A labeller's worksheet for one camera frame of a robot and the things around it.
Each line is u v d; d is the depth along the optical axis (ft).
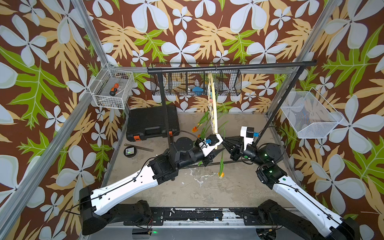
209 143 1.56
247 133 1.74
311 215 1.43
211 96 1.79
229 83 3.33
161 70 1.62
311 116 2.64
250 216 2.39
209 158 1.69
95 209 1.26
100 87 2.69
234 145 1.88
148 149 3.28
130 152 3.14
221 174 2.44
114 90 2.63
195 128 2.90
